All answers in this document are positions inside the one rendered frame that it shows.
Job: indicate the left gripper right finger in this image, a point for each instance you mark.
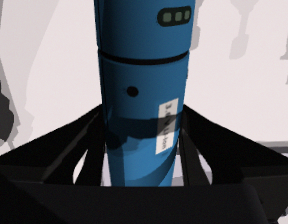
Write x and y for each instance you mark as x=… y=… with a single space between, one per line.
x=232 y=158

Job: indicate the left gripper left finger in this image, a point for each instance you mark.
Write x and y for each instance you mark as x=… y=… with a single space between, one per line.
x=52 y=157

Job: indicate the dark blue nut driver barrel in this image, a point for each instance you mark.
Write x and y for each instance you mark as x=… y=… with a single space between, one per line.
x=143 y=57

